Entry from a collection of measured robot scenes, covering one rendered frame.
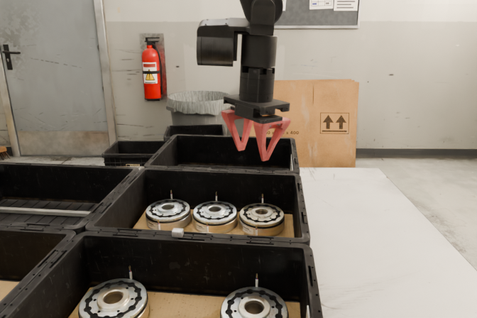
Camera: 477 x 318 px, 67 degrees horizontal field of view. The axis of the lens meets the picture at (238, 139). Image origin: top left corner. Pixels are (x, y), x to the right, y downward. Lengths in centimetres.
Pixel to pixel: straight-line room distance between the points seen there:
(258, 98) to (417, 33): 331
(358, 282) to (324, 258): 11
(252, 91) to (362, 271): 58
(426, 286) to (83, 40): 339
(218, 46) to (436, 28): 343
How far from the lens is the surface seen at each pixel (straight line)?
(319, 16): 354
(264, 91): 58
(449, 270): 107
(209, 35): 58
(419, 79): 389
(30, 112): 414
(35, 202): 110
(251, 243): 62
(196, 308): 66
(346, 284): 94
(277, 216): 85
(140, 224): 90
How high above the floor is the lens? 127
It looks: 17 degrees down
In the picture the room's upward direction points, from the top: straight up
